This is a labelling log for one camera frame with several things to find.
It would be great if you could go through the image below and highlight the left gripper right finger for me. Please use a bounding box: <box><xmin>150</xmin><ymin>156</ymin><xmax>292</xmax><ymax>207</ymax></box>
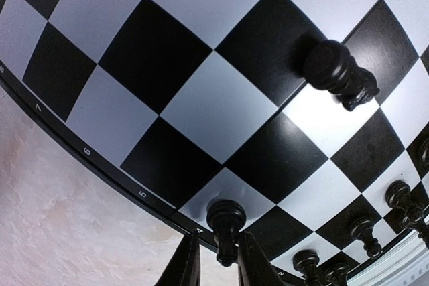
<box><xmin>237</xmin><ymin>232</ymin><xmax>285</xmax><ymax>286</ymax></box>

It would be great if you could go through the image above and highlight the black grey chess board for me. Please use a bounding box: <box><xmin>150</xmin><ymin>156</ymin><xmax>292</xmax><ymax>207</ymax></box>
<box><xmin>1</xmin><ymin>0</ymin><xmax>428</xmax><ymax>285</ymax></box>

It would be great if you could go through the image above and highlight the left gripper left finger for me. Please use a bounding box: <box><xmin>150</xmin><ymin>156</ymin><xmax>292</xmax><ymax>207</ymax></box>
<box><xmin>155</xmin><ymin>230</ymin><xmax>200</xmax><ymax>286</ymax></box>

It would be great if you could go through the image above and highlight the black chess piece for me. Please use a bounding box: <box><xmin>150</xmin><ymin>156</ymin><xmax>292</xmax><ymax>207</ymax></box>
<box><xmin>349</xmin><ymin>217</ymin><xmax>383</xmax><ymax>259</ymax></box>
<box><xmin>416</xmin><ymin>137</ymin><xmax>429</xmax><ymax>167</ymax></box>
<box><xmin>385</xmin><ymin>180</ymin><xmax>428</xmax><ymax>244</ymax></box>
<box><xmin>292</xmin><ymin>249</ymin><xmax>322</xmax><ymax>286</ymax></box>
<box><xmin>302</xmin><ymin>40</ymin><xmax>380</xmax><ymax>111</ymax></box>
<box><xmin>324</xmin><ymin>263</ymin><xmax>349</xmax><ymax>286</ymax></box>
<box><xmin>206</xmin><ymin>199</ymin><xmax>247</xmax><ymax>267</ymax></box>

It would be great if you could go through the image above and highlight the front aluminium rail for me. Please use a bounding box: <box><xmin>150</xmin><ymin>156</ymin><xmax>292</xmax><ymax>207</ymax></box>
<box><xmin>343</xmin><ymin>224</ymin><xmax>428</xmax><ymax>285</ymax></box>

